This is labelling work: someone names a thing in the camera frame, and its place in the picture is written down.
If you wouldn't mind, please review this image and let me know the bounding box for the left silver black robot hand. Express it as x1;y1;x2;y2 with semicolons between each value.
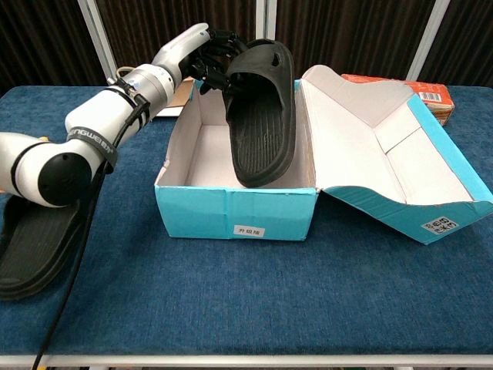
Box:
151;22;251;96

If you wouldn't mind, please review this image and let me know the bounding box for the black rubber slipper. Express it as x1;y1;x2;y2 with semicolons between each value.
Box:
0;194;90;301
223;38;297;189

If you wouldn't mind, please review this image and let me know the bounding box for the teal cardboard shoe box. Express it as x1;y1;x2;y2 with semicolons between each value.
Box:
153;64;493;246

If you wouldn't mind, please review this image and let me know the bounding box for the orange cardboard box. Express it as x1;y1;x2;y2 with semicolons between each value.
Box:
340;72;455;127

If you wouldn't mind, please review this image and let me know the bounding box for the dark ribbed partition panel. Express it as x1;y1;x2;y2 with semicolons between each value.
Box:
418;0;493;88
0;0;106;93
275;0;434;82
96;0;258;84

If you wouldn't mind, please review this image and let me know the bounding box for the dark blue table mat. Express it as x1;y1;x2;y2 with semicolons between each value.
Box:
0;85;493;358

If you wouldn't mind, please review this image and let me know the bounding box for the silver partition post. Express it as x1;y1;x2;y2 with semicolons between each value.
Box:
76;0;121;86
407;0;451;82
256;0;277;42

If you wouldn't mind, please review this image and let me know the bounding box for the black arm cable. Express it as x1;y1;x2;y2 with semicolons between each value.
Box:
29;86;151;370

